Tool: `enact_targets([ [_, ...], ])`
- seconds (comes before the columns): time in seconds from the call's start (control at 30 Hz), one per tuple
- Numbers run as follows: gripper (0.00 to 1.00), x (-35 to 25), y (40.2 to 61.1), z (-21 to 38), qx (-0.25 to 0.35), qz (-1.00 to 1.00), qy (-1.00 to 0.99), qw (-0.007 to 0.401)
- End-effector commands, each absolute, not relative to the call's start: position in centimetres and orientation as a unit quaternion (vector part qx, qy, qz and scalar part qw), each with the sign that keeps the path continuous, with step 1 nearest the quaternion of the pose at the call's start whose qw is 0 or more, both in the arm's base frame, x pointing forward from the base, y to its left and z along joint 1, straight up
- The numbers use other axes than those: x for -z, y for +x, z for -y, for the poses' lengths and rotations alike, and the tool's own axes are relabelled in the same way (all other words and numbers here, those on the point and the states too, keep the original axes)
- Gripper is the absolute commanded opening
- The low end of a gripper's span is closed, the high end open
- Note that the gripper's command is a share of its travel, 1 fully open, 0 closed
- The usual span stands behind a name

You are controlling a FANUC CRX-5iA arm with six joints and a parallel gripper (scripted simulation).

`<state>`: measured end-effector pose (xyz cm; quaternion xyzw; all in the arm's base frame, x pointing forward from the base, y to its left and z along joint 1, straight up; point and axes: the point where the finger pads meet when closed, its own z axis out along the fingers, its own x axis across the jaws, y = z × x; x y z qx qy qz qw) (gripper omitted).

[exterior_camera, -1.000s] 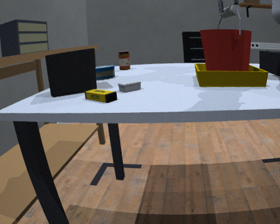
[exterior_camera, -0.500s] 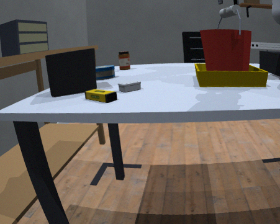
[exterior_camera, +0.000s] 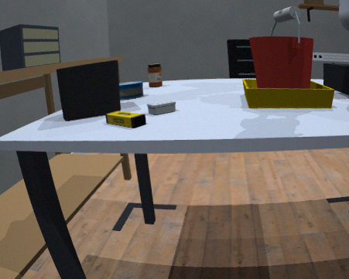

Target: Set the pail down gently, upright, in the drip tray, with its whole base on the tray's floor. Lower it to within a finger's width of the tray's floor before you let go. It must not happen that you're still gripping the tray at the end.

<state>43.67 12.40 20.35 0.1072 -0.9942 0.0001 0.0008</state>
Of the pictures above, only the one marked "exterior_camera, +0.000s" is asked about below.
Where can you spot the orange jar with dark lid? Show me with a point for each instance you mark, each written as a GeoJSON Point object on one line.
{"type": "Point", "coordinates": [155, 75]}

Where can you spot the yellow shallow tray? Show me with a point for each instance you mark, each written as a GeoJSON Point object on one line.
{"type": "Point", "coordinates": [318, 96]}

